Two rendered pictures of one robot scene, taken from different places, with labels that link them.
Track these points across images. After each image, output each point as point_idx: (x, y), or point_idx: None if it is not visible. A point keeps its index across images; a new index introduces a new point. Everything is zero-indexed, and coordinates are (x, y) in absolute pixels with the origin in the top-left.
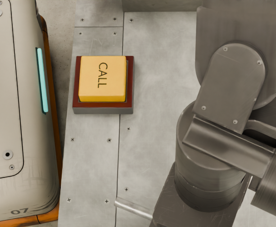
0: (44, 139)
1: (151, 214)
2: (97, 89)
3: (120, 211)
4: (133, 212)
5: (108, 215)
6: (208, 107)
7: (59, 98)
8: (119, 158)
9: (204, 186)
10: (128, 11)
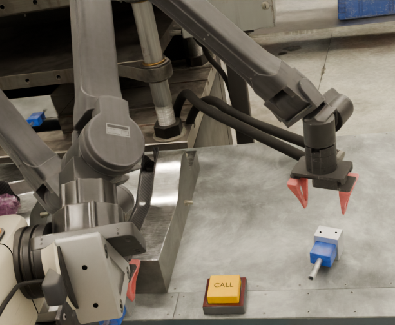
0: None
1: (318, 260)
2: (234, 286)
3: (314, 287)
4: (317, 269)
5: (317, 292)
6: (316, 101)
7: None
8: (278, 289)
9: (335, 137)
10: (167, 289)
